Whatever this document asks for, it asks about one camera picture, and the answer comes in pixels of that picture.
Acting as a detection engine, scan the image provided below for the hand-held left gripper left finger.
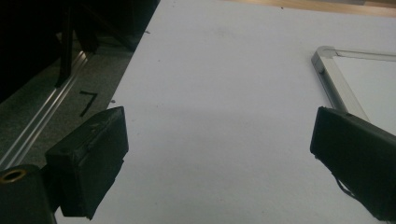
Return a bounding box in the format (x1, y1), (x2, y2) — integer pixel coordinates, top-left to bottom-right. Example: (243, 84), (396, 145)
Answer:
(45, 105), (130, 220)

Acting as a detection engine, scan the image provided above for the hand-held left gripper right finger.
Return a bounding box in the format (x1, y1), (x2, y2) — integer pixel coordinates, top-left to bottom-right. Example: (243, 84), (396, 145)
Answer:
(309, 105), (396, 222)

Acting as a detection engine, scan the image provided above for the silver framed whiteboard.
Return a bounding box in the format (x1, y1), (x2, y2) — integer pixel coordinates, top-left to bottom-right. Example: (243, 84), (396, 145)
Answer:
(311, 46), (396, 136)

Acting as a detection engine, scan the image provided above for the black stand leg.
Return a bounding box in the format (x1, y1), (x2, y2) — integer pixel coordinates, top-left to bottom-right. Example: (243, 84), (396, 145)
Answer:
(55, 6), (76, 89)

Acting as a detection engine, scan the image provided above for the wooden table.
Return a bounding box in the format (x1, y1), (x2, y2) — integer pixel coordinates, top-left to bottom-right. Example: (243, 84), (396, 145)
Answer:
(223, 0), (396, 18)

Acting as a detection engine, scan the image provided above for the aluminium floor rail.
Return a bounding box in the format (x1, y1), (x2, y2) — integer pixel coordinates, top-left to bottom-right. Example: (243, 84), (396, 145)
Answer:
(0, 49), (90, 171)

